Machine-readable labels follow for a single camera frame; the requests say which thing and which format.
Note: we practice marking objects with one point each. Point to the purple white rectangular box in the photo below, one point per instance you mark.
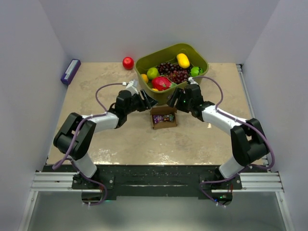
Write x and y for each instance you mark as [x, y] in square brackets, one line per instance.
[70, 72]

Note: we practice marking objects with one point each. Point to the dark purple grape bunch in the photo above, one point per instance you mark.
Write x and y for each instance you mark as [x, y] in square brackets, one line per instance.
[174, 72]

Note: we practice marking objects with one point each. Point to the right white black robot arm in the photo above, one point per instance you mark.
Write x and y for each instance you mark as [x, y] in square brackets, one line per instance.
[247, 136]

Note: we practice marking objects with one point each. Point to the olive green plastic bin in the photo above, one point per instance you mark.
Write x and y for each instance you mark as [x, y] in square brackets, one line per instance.
[177, 63]

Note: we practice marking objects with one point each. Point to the red dragon fruit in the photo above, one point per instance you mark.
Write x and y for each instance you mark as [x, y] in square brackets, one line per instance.
[161, 83]

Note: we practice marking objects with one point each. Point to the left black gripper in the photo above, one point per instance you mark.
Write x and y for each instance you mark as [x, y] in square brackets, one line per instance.
[148, 102]

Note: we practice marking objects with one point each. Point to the green lime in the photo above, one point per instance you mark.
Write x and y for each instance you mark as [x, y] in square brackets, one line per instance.
[152, 73]

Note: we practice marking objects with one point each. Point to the purple candy bar wrapper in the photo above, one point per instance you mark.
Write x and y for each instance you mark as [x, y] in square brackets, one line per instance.
[163, 118]

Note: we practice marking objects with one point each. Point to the brown cardboard paper box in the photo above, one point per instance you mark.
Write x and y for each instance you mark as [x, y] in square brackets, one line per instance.
[164, 110]

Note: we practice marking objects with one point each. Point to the small orange fruit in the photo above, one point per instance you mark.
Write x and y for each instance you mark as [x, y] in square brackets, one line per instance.
[145, 78]

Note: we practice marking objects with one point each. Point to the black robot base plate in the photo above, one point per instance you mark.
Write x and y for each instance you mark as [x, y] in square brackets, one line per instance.
[113, 181]

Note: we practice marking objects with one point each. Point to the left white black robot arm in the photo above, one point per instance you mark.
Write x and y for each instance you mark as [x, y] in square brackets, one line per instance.
[74, 136]

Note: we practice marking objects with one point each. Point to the red apple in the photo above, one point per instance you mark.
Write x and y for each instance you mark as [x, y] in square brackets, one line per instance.
[128, 63]

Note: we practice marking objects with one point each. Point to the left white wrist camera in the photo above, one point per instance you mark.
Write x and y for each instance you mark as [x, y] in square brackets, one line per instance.
[132, 87]

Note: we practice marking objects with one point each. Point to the small green watermelon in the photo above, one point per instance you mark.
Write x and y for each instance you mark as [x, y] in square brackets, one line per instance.
[195, 71]

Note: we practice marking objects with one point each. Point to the yellow mango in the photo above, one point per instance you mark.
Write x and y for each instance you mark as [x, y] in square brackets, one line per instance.
[183, 60]

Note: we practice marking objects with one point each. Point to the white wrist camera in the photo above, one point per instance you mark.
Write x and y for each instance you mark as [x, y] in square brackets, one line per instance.
[132, 87]
[191, 81]

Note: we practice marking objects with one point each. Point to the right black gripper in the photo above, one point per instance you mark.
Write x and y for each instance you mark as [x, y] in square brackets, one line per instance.
[179, 93]

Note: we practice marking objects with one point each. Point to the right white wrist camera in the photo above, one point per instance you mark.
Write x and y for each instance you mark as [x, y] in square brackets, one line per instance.
[191, 81]

